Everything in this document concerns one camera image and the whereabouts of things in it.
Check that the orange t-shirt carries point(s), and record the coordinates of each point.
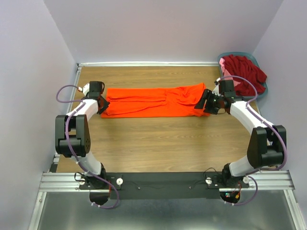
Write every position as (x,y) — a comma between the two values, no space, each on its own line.
(154,102)

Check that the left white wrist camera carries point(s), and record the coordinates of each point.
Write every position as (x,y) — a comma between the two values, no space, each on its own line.
(85,89)

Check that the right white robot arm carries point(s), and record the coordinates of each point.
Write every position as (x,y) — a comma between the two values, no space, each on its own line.
(267,146)

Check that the pink t-shirt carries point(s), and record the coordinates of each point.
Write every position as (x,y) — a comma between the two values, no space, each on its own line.
(225,72)

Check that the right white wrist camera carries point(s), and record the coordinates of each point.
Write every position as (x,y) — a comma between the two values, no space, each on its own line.
(216,89)

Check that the grey-blue plastic basket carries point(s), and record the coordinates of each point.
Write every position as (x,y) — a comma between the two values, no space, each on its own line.
(249,56)

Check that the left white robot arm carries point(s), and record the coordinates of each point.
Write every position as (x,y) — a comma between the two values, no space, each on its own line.
(72,135)

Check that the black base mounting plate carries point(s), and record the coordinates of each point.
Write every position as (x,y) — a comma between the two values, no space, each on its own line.
(161,185)

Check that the dark red t-shirt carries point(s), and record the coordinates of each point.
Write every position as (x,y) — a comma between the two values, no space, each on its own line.
(245,68)

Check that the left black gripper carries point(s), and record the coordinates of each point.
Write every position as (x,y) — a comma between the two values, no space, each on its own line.
(105,105)

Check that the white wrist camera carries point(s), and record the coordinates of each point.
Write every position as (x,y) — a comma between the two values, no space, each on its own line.
(85,89)
(216,89)

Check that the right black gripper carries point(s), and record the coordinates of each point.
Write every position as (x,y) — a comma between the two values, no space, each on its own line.
(208,109)

